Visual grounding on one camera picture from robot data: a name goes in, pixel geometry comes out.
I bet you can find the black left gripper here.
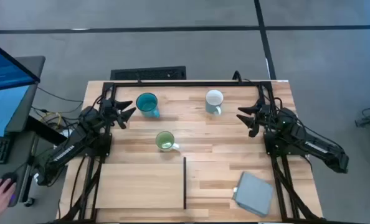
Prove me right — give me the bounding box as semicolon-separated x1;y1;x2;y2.
101;98;137;129

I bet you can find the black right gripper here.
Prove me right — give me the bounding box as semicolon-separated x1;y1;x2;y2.
236;101;275;138

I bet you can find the large teal mug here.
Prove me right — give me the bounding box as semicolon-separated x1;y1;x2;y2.
135;92;161;119

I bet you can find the small green mug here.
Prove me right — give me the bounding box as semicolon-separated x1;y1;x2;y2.
155;130;180;152

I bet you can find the thin black shelf bar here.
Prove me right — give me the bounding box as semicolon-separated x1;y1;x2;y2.
183;156;187;210

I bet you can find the white and pale blue mug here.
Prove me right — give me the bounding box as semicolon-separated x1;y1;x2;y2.
204;89;225;116

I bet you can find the black floor grille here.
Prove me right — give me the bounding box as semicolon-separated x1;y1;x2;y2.
110;65;187;81

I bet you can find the folded grey cloth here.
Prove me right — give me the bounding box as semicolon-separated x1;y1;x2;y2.
232;171;275;218

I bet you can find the black desk leg bar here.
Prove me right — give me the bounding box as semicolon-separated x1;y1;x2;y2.
26;116;69;146

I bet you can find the dark grey desk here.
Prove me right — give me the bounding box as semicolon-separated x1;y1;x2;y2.
4;55;46;134
0;130;38;208

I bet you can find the computer monitor with blue screen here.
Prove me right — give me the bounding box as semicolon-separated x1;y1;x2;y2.
0;37;41;138

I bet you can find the black computer mouse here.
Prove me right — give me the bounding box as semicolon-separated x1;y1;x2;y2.
0;172;19;208

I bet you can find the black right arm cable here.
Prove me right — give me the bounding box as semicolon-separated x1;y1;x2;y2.
265;96;298;125

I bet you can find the black aluminium table frame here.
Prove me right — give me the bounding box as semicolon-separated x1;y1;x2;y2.
57;80;325;224

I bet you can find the yellow cable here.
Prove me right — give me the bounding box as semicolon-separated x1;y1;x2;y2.
40;111;63;130

